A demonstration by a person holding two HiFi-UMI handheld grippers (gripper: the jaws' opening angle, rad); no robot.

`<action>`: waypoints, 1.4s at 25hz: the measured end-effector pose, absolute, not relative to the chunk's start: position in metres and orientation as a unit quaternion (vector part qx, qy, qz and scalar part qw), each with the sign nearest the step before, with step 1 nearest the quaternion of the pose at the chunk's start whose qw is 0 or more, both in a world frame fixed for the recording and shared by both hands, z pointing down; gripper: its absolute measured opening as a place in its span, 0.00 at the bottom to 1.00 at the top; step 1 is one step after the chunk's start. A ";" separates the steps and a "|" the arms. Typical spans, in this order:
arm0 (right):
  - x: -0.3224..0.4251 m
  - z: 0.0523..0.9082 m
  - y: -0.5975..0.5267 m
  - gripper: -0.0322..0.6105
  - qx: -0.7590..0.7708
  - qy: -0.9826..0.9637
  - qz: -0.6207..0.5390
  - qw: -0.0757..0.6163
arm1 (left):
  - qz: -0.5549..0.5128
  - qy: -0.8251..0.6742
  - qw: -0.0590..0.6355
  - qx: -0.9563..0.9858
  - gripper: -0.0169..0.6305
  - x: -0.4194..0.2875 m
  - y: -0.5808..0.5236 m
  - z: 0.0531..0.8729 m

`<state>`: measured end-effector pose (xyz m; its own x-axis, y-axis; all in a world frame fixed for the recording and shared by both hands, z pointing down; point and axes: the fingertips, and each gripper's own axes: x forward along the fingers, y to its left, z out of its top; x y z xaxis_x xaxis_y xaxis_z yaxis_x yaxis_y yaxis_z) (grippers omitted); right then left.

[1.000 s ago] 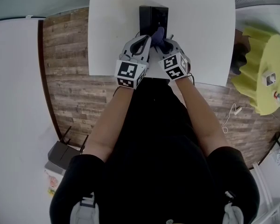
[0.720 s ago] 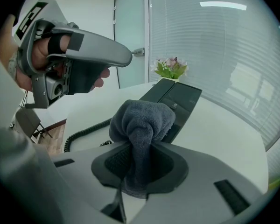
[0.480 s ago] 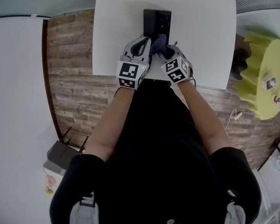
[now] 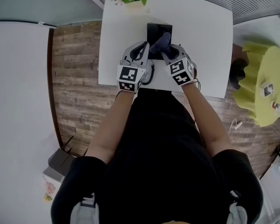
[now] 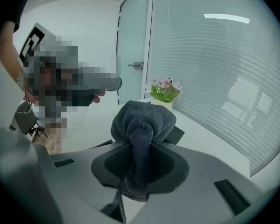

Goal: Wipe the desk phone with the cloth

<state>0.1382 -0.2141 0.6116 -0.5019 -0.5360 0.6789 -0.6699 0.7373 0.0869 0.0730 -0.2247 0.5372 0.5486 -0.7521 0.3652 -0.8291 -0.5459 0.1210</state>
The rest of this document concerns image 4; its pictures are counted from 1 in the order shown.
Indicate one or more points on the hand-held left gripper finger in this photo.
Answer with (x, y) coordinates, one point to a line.
(133, 48)
(147, 52)

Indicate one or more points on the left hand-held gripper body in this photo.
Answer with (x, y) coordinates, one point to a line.
(128, 76)

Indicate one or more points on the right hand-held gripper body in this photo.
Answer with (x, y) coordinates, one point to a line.
(180, 70)

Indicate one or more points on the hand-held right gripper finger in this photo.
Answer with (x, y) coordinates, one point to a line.
(168, 58)
(180, 49)

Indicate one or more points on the dark blue cloth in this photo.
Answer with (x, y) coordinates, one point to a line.
(161, 43)

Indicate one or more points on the person's left forearm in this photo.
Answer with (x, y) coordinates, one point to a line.
(114, 125)

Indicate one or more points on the person's right forearm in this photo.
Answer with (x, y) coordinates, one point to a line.
(205, 125)

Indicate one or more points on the white desk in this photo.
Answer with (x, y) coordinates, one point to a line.
(200, 43)

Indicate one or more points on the yellow-green round table cloth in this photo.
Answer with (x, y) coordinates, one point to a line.
(270, 66)

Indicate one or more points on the white power strip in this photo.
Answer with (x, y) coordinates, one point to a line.
(237, 125)

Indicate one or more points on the small white cube box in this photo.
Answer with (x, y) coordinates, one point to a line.
(267, 89)

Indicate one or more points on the person's black shirt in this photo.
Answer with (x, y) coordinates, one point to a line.
(158, 160)

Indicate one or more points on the white backdrop panel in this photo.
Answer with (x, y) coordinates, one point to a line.
(16, 90)

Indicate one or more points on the grey cardboard box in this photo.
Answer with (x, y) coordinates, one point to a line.
(58, 164)

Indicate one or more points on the floral printed packet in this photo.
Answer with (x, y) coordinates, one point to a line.
(48, 189)

